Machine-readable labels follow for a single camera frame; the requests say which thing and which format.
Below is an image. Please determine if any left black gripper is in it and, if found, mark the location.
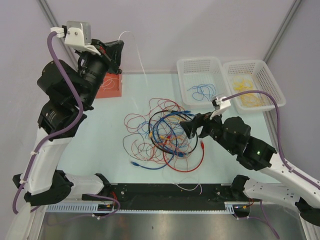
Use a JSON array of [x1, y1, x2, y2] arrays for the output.
[[76, 38, 124, 108]]

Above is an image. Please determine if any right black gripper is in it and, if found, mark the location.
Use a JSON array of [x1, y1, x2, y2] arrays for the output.
[[179, 107, 236, 154]]

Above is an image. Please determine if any thin blue wire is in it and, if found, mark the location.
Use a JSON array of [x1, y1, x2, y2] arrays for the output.
[[192, 83, 217, 102], [187, 84, 217, 102]]

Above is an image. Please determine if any red thin wire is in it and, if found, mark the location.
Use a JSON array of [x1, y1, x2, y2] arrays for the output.
[[123, 97, 186, 136]]

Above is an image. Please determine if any yellow thin wire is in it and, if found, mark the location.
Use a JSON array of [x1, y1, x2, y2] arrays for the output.
[[232, 76, 256, 92]]

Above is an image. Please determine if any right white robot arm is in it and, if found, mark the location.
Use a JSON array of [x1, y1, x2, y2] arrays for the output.
[[179, 113, 320, 226]]

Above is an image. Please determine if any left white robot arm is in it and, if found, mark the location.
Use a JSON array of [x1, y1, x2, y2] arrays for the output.
[[6, 39, 124, 240]]

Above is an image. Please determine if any orange plastic box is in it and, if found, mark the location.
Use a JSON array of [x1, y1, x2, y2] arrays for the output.
[[95, 73, 122, 99]]

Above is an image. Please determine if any left white plastic basket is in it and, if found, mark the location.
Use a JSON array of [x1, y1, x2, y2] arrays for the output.
[[176, 57, 230, 109]]

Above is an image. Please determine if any white plastic basket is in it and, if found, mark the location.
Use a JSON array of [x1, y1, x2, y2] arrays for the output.
[[222, 59, 287, 114], [176, 57, 230, 109]]

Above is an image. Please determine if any right white plastic basket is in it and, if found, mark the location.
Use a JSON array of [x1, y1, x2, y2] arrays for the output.
[[222, 59, 287, 114]]

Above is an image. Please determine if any red ethernet cable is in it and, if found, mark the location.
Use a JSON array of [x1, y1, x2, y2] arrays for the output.
[[162, 139, 206, 174]]

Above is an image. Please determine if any orange thin wire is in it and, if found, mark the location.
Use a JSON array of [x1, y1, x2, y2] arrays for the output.
[[122, 117, 191, 166]]

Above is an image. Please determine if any blue ethernet cable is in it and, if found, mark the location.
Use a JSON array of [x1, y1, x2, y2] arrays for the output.
[[130, 161, 168, 170], [152, 109, 195, 157]]

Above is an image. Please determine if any black cable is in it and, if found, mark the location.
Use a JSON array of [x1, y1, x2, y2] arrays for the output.
[[147, 109, 199, 154]]

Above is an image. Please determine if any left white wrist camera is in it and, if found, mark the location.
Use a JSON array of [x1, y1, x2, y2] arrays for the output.
[[50, 21, 101, 56]]

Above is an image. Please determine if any yellow ethernet cable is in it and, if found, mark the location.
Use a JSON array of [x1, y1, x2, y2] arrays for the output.
[[148, 131, 173, 141]]

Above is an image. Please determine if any left aluminium corner post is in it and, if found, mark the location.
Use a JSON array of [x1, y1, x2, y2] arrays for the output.
[[36, 0, 78, 71]]

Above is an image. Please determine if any aluminium corner post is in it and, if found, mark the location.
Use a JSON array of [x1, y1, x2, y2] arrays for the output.
[[36, 0, 78, 71], [262, 0, 305, 65]]

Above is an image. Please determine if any loose white wire near base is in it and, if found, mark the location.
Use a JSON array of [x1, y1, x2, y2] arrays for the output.
[[172, 174, 203, 195]]

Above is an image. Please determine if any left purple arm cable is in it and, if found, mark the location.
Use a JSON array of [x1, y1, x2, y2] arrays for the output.
[[12, 31, 85, 215]]

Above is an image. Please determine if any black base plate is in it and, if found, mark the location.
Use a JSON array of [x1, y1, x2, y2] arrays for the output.
[[82, 182, 262, 211]]

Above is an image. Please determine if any right aluminium corner post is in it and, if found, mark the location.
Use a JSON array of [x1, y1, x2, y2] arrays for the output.
[[262, 0, 305, 65]]

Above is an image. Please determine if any white slotted cable duct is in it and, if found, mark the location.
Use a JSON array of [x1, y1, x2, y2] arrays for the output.
[[44, 202, 121, 214]]

